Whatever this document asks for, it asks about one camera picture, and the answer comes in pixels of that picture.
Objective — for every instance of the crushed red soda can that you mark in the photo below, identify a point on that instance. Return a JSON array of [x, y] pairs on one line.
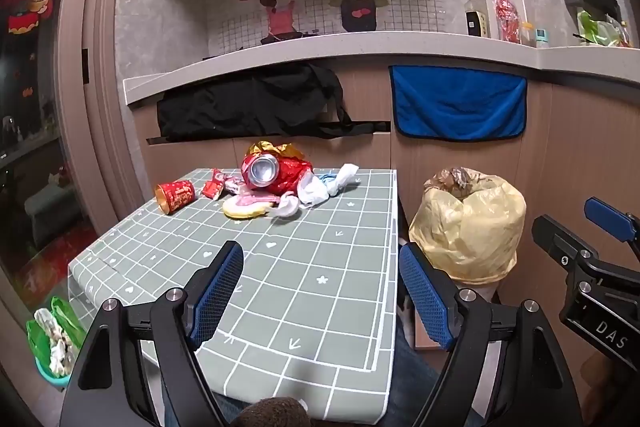
[[262, 170]]

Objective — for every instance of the person's leg in jeans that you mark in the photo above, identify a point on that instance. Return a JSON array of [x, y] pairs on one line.
[[410, 382]]

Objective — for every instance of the green grid tablecloth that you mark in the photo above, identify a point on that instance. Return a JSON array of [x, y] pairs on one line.
[[300, 282]]

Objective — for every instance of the green plastic bags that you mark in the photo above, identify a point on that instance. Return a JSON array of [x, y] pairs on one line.
[[595, 27]]

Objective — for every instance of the black fabric bag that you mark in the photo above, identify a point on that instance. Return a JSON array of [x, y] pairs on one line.
[[240, 107]]

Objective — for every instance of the green plastic bag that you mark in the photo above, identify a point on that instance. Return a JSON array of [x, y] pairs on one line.
[[67, 317]]

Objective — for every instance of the glass door with decals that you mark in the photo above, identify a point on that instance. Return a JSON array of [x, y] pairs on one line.
[[30, 107]]

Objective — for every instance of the bin with yellow plastic bag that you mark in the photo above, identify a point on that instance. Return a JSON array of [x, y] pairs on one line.
[[480, 232]]

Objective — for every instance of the red snack wrapper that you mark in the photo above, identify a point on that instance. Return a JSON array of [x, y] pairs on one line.
[[214, 186]]

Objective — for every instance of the brown wooden cabinet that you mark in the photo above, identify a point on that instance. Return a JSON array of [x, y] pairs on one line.
[[560, 147]]

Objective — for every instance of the white crumpled tissue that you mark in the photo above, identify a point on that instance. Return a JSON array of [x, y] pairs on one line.
[[287, 205]]

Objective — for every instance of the blue towel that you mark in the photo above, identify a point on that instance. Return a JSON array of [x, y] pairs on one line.
[[450, 102]]

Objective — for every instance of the pink red candy wrapper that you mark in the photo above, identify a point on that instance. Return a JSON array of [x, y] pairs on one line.
[[234, 184]]

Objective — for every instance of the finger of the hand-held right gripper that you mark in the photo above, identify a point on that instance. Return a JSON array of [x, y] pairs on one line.
[[555, 237], [607, 219]]

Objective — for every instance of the yellow pink snack wrapper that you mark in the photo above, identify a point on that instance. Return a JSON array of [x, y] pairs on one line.
[[245, 208]]

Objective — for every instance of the teal white cup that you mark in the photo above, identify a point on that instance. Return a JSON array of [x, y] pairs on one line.
[[542, 39]]

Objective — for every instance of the red gold foil bag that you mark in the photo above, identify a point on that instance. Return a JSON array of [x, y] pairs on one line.
[[292, 172]]

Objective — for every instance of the grey kitchen countertop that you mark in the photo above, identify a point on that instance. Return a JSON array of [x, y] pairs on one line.
[[350, 57]]

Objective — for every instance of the red paper cup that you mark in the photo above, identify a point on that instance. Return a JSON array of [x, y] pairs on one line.
[[177, 195]]

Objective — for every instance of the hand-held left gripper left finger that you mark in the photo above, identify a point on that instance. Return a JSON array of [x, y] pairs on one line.
[[220, 292]]

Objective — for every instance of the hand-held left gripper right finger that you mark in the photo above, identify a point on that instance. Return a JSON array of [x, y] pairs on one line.
[[425, 292]]

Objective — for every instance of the small clear jar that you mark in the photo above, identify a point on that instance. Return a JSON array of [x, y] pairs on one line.
[[526, 36]]

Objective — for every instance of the white rags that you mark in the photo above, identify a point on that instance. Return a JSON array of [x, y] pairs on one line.
[[60, 352]]

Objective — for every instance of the bottle with red contents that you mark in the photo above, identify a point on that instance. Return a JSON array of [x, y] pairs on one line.
[[505, 14]]

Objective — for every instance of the teal plastic basin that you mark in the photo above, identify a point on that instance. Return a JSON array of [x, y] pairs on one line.
[[50, 377]]

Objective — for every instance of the crumpled brown plastic bag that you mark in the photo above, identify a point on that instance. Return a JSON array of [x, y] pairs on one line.
[[452, 179]]

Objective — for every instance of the dark brown fuzzy object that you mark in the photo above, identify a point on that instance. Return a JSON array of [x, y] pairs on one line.
[[272, 414]]

